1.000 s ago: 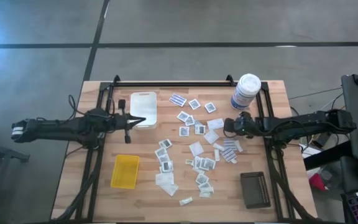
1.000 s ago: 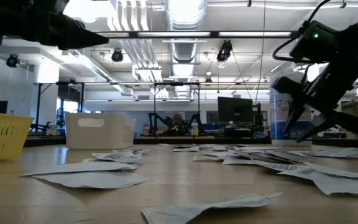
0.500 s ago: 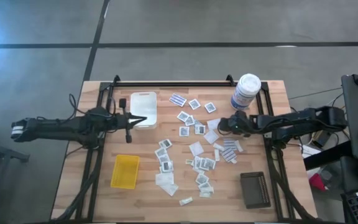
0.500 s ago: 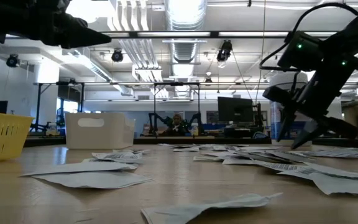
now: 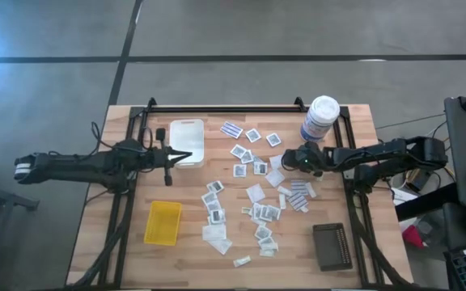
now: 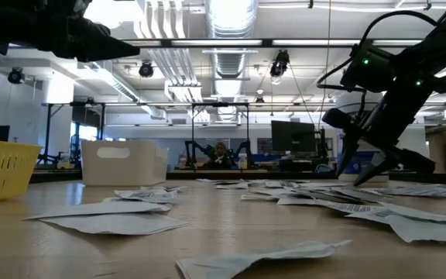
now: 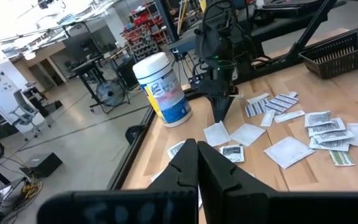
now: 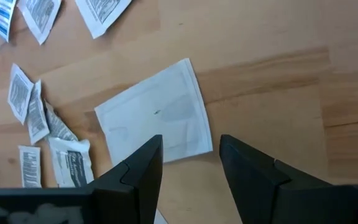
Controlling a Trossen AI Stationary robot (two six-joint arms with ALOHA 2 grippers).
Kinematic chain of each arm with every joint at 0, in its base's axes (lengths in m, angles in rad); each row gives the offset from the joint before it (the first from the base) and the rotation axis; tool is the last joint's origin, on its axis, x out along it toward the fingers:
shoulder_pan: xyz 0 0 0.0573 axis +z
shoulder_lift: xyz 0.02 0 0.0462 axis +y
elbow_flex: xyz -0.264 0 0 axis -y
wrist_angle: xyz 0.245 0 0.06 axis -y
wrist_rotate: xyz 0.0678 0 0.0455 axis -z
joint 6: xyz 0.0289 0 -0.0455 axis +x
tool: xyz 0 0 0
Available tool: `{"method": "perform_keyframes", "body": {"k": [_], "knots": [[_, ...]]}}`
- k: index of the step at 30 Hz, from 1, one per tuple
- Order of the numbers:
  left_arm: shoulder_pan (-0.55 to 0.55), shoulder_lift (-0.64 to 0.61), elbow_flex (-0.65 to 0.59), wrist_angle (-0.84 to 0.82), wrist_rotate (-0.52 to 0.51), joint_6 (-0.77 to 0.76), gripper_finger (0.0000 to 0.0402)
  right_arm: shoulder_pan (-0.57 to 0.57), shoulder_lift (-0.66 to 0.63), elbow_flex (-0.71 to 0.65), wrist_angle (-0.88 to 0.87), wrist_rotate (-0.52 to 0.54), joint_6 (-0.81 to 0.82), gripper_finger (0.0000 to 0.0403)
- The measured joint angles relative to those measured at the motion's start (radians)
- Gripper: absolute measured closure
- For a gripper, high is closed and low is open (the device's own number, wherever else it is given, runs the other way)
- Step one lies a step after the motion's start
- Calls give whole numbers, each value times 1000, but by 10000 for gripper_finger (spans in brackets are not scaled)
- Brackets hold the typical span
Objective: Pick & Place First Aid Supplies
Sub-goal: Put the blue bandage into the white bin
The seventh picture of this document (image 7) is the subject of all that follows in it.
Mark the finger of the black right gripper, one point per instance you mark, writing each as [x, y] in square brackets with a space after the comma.
[217, 107]
[225, 104]

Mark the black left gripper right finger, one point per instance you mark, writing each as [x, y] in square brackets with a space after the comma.
[244, 205]

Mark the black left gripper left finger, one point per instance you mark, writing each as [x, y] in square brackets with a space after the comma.
[166, 202]

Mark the white wipe packet black print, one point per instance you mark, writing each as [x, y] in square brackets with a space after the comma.
[328, 126]
[232, 153]
[334, 136]
[328, 146]
[174, 150]
[317, 118]

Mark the green striped white packet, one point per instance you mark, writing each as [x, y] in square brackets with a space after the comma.
[341, 158]

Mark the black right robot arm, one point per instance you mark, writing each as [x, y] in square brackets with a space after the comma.
[216, 40]

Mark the white square gauze packet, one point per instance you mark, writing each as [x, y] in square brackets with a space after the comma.
[247, 134]
[217, 133]
[288, 152]

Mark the long white bandage packet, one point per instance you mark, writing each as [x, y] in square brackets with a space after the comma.
[289, 116]
[267, 118]

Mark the white disinfectant wipes canister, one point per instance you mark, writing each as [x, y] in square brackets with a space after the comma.
[163, 90]

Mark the small pale green packet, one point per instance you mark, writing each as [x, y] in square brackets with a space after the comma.
[292, 94]

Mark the parts shelf red bins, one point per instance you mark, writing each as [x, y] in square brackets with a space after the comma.
[143, 34]

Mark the black floor fan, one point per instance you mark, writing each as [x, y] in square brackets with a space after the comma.
[110, 93]

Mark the black plastic basket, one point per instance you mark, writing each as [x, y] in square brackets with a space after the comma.
[337, 59]

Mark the black box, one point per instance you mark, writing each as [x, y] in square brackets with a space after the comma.
[43, 164]

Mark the plain white packet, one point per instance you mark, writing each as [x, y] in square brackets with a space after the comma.
[356, 137]

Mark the black workshop table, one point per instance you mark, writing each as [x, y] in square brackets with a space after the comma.
[84, 64]

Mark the grey office chair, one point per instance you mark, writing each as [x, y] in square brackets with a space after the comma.
[26, 113]

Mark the black neighbouring station frame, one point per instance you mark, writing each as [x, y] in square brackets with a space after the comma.
[310, 31]

